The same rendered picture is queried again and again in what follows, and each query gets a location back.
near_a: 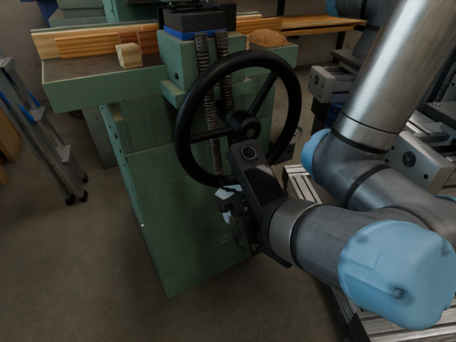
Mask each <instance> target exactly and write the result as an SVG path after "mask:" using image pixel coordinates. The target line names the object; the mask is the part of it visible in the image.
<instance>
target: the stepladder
mask: <svg viewBox="0 0 456 342"><path fill-rule="evenodd" d="M15 63H16V62H15V60H14V58H13V57H6V56H5V54H4V53H3V52H2V50H1V48H0V107H1V108H2V109H3V111H4V112H5V114H6V115H7V116H8V118H9V119H10V121H11V122H12V123H13V125H14V126H15V128H16V129H17V131H18V132H19V133H20V135H21V137H23V139H24V141H25V142H26V144H27V145H28V146H29V148H30V149H31V151H32V152H33V153H34V155H35V156H36V158H37V159H38V160H39V162H40V163H41V165H42V166H43V167H44V169H45V171H46V172H47V173H48V174H49V176H50V178H51V179H52V180H53V182H54V183H55V185H56V186H57V188H58V189H59V190H60V192H61V193H62V194H63V196H64V197H65V199H66V201H65V202H66V204H67V205H68V206H70V205H73V202H74V200H75V196H74V194H73V193H70V192H69V190H68V189H67V188H66V186H65V185H64V183H63V182H62V180H61V179H60V177H59V176H58V175H57V173H56V171H55V170H54V164H55V166H56V167H57V169H58V170H59V171H60V173H61V174H62V175H63V177H64V178H65V179H66V181H67V182H68V184H70V186H71V187H72V189H73V190H74V192H75V193H76V194H77V196H78V197H79V199H80V201H81V202H86V201H87V198H88V192H87V191H86V190H84V189H83V187H82V186H81V185H80V183H79V181H78V180H77V179H76V178H75V176H74V174H73V173H72V172H71V170H70V169H69V167H68V166H67V164H66V163H65V162H69V164H70V165H71V164H72V166H73V167H74V169H75V170H76V171H77V173H78V175H79V176H80V177H81V179H82V181H83V183H87V182H88V176H87V174H86V173H85V172H84V171H83V170H82V169H81V167H80V165H79V164H78V163H77V161H76V159H75V158H74V157H73V155H72V149H73V148H72V146H71V145H65V143H64V142H63V140H62V139H61V137H60V136H59V134H58V133H57V131H56V130H55V129H54V127H53V125H52V124H51V123H50V121H49V119H48V118H47V117H46V114H47V111H48V110H47V109H46V107H40V106H41V104H40V103H39V102H38V101H37V99H36V98H35V97H34V96H33V95H32V94H31V93H30V92H29V90H28V88H27V87H26V86H25V84H24V82H23V81H22V80H21V78H20V77H19V75H18V74H17V72H16V71H15V69H14V68H13V66H14V64H15ZM13 84H14V85H15V86H16V87H17V88H18V90H19V91H20V92H21V93H22V95H23V96H24V97H25V98H26V100H27V102H28V103H29V104H30V106H31V107H32V108H30V109H28V107H27V106H26V105H25V103H24V101H23V99H22V98H21V97H20V95H19V93H18V92H17V91H16V89H15V87H14V86H13ZM16 113H17V114H18V115H19V116H18V115H17V114H16ZM19 117H20V118H19ZM20 119H21V120H22V121H21V120H20ZM37 121H41V123H42V125H43V124H44V126H45V127H46V129H47V130H48V132H49V133H50V134H51V136H52V137H53V139H54V140H55V141H56V143H57V144H58V146H59V147H54V146H53V144H52V143H51V141H50V140H49V138H48V137H47V136H46V134H45V133H44V131H43V130H42V129H41V127H40V126H39V124H38V123H37ZM25 125H26V126H27V128H28V129H29V130H30V132H31V133H32V135H33V136H34V137H35V138H36V140H37V142H38V143H39V144H40V145H41V147H42V148H43V150H44V151H45V152H46V153H47V155H48V156H49V158H50V159H51V160H52V165H51V164H50V162H49V161H48V159H47V158H46V156H45V155H44V154H43V152H42V150H41V149H40V148H39V146H38V145H37V143H36V142H35V140H34V139H33V137H32V136H31V134H30V133H29V131H28V130H27V128H26V127H25Z"/></svg>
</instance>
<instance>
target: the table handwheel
mask: <svg viewBox="0 0 456 342"><path fill-rule="evenodd" d="M247 67H263V68H266V69H269V70H271V71H270V73H269V75H268V77H267V78H266V80H265V83H264V84H263V86H262V88H261V90H260V92H259V93H258V95H257V97H256V98H255V100H254V102H253V103H252V105H251V107H250V108H249V110H248V111H245V110H238V111H236V110H235V109H224V108H223V101H222V100H215V107H216V115H217V117H218V118H219V119H220V120H221V121H223V122H224V123H225V124H226V127H224V128H219V129H216V130H211V131H207V132H200V133H197V134H190V132H191V124H192V122H193V118H194V115H195V112H196V111H197V108H198V107H199V105H200V103H201V101H202V100H203V99H204V97H205V95H207V93H208V92H209V91H210V90H211V89H212V88H213V86H215V85H216V84H217V83H218V82H219V81H220V80H221V79H223V78H224V77H226V76H228V75H229V74H231V73H233V72H235V71H238V70H240V69H244V68H247ZM278 76H279V77H280V78H281V80H282V81H283V82H284V85H285V87H286V91H287V94H288V114H287V118H286V123H285V125H284V128H283V130H282V133H281V134H280V137H279V139H278V140H277V142H276V143H275V145H274V146H273V147H272V148H271V150H270V151H269V152H268V153H267V154H266V156H265V157H266V159H267V161H268V163H269V165H270V166H272V165H273V164H274V163H275V162H276V161H277V160H278V159H279V158H280V156H281V155H282V154H283V152H284V151H285V150H286V148H287V146H288V145H289V144H290V142H291V140H292V138H293V136H294V134H295V131H296V129H297V126H298V123H299V119H300V116H301V107H302V94H301V86H300V83H299V79H298V77H297V74H296V73H295V71H294V70H293V68H292V67H291V66H290V65H289V64H288V63H287V61H285V59H283V58H282V57H281V56H278V55H277V54H275V53H273V52H270V51H267V50H259V49H250V50H241V51H238V52H234V53H232V54H229V55H226V56H224V57H222V58H221V59H219V60H217V61H216V62H214V63H213V64H211V65H210V66H209V67H208V68H207V69H206V70H205V71H204V72H202V74H201V75H200V76H199V77H198V78H197V79H196V80H195V81H194V82H193V84H192V85H191V87H190V88H189V89H188V91H187V93H186V94H185V97H184V98H183V101H182V102H181V104H180V107H179V110H178V113H177V116H176V121H175V125H174V146H175V150H176V154H177V157H178V160H179V162H180V164H181V166H182V167H183V169H184V170H185V172H186V173H187V174H188V175H189V176H190V177H191V178H193V179H194V180H195V181H197V182H199V183H201V184H203V185H206V186H209V187H216V188H221V187H220V185H219V184H218V182H217V180H216V177H217V176H218V175H216V174H211V173H209V172H207V171H205V170H204V169H203V168H201V167H200V166H199V165H198V164H197V162H196V161H195V159H194V157H193V154H192V152H191V145H190V144H193V143H198V142H202V141H205V140H210V139H213V138H219V137H223V136H229V135H230V136H231V137H232V138H233V139H235V140H236V141H237V142H238V143H240V142H243V141H245V140H249V139H255V140H256V139H257V138H258V137H259V134H260V133H261V128H262V127H261V122H260V120H259V119H257V118H256V117H255V116H256V114H257V113H258V111H259V109H260V107H261V105H262V103H263V101H264V99H265V97H266V95H267V94H268V92H269V91H270V89H271V87H272V85H273V84H274V82H275V80H276V79H277V77H278ZM223 176H224V177H225V178H227V179H228V180H229V181H231V182H232V183H233V184H234V185H239V182H238V180H237V178H236V176H235V174H231V175H223Z"/></svg>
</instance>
